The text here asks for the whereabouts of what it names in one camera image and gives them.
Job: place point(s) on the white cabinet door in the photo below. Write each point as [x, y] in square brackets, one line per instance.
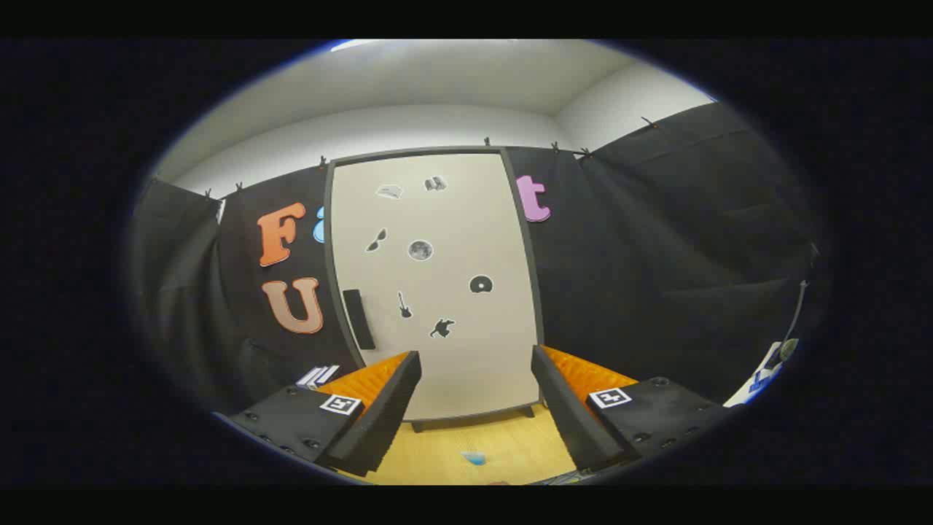
[452, 364]

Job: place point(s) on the blue and white tube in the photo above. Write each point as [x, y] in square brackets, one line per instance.
[474, 458]

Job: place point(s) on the light blue book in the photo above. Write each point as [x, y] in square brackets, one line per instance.
[307, 376]

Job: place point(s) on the dark blue book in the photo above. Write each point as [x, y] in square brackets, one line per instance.
[326, 374]

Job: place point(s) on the dark grey cabinet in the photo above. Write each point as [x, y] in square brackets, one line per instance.
[328, 255]

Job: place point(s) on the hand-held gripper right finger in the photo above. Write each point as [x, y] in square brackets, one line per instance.
[568, 415]

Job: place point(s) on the black backdrop cloth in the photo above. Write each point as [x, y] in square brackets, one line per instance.
[656, 255]

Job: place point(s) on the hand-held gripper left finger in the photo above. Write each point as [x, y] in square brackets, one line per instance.
[379, 415]

